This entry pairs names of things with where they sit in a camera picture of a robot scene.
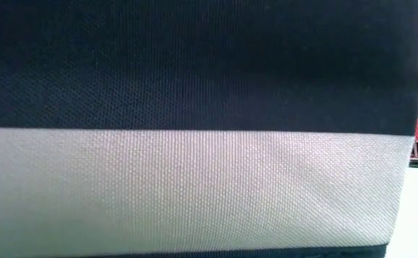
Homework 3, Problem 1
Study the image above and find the navy and white fabric bin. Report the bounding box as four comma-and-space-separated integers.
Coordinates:
0, 0, 418, 258

